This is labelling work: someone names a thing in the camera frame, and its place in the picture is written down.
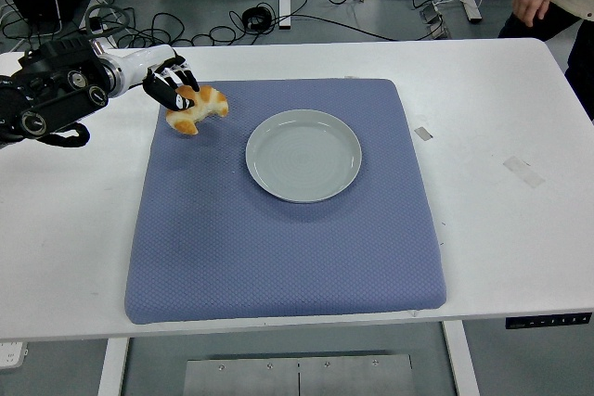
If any croissant bread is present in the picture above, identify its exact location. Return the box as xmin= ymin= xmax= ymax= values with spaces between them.
xmin=165 ymin=83 xmax=229 ymax=136

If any grey metal plate with screws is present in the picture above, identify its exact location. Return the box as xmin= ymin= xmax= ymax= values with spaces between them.
xmin=183 ymin=352 xmax=414 ymax=396

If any grey round plate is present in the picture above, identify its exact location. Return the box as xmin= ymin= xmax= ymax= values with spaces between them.
xmin=245 ymin=109 xmax=363 ymax=205

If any large clear tape piece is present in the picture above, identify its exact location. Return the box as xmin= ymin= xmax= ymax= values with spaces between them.
xmin=503 ymin=156 xmax=545 ymax=189

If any blue quilted mat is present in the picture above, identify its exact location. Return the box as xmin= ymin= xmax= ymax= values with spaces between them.
xmin=123 ymin=79 xmax=448 ymax=326

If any person's hand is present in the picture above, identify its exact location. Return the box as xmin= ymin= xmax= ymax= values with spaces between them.
xmin=511 ymin=0 xmax=551 ymax=29

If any white power strip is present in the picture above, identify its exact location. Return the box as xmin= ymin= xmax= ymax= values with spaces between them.
xmin=0 ymin=341 xmax=29 ymax=370

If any coiled black cable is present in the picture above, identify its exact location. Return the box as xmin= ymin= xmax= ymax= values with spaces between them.
xmin=241 ymin=5 xmax=273 ymax=31

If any white table leg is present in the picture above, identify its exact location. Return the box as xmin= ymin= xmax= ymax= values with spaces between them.
xmin=442 ymin=321 xmax=481 ymax=396
xmin=97 ymin=338 xmax=131 ymax=396

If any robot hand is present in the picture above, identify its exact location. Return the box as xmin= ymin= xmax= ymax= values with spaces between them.
xmin=119 ymin=44 xmax=201 ymax=112

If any grey foot pedal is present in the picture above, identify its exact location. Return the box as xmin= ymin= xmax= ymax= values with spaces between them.
xmin=420 ymin=2 xmax=452 ymax=41

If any long black floor cable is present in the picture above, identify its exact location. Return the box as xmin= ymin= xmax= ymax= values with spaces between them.
xmin=290 ymin=13 xmax=445 ymax=42

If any black table control panel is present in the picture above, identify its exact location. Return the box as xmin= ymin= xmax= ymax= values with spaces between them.
xmin=504 ymin=312 xmax=594 ymax=330

